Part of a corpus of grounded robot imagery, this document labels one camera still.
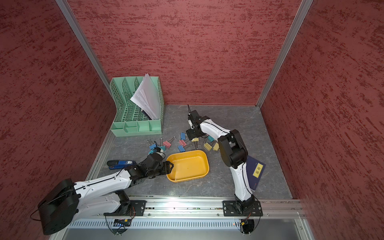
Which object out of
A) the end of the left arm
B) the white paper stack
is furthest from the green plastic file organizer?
the end of the left arm

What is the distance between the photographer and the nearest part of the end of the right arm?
75 cm

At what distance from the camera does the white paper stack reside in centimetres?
92

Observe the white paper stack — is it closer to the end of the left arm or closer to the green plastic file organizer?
the green plastic file organizer

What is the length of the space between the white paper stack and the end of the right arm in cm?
29
